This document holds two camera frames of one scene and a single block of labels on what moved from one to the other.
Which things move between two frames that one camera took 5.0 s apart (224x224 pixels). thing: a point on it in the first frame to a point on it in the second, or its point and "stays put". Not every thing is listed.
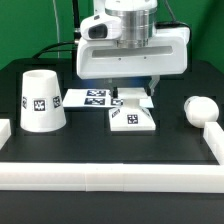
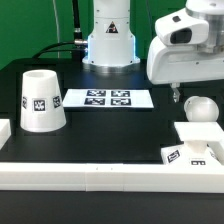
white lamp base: [134, 114] to [195, 149]
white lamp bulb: [200, 110] stays put
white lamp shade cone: [42, 108] stays put
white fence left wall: [5, 131] stays put
